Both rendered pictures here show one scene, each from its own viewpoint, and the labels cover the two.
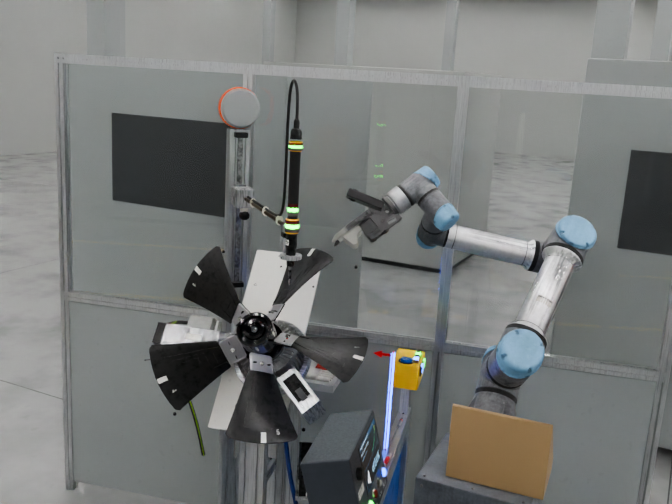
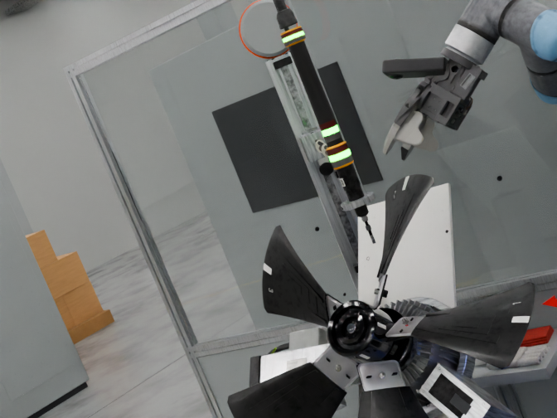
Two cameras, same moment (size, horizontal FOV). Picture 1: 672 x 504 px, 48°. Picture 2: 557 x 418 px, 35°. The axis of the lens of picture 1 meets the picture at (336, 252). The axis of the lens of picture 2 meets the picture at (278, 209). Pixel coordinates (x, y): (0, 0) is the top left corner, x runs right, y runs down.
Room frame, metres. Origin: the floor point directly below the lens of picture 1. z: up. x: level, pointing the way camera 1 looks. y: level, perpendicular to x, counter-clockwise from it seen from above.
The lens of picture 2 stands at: (0.63, -0.38, 1.74)
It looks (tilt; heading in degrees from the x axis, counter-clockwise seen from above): 7 degrees down; 22
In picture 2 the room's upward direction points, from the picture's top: 22 degrees counter-clockwise
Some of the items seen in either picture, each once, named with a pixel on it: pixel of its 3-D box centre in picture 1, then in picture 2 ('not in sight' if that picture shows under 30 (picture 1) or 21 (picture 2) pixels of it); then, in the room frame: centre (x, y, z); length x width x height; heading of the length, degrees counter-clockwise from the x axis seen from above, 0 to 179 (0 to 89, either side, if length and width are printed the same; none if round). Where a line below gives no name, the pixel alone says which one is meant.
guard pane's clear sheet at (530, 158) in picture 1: (345, 208); (470, 99); (3.01, -0.03, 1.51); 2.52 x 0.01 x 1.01; 77
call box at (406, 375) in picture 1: (407, 370); not in sight; (2.51, -0.28, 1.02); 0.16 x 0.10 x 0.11; 167
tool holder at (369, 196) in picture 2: (290, 242); (349, 181); (2.32, 0.15, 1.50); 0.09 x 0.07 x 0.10; 22
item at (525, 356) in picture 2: (316, 374); (518, 357); (2.79, 0.05, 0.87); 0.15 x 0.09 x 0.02; 73
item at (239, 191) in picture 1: (242, 197); (316, 144); (2.89, 0.37, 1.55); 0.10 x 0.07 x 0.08; 22
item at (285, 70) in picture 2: (238, 211); (323, 166); (2.94, 0.39, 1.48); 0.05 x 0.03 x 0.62; 112
